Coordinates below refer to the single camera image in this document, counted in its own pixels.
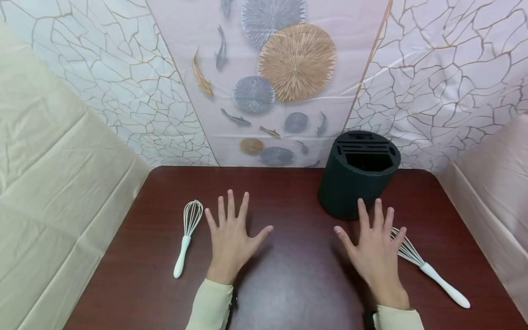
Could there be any person's right hand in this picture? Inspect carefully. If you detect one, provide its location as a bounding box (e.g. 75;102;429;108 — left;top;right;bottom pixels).
333;198;411;311

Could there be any person's left hand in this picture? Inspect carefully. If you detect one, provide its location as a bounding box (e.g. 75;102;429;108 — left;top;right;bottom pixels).
204;189;275;286

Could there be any person's right forearm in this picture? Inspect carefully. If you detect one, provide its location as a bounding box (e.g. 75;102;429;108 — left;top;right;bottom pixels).
373;304;425;330

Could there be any person's left forearm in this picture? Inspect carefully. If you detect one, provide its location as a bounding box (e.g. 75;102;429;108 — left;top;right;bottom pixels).
185;278;235;330

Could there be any black knife block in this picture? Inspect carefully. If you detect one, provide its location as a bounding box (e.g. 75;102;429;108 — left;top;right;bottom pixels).
317;131;402;221

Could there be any white handled whisk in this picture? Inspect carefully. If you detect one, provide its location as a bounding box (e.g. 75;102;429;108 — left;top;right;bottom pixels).
390;227;471;309
173;200;204;279

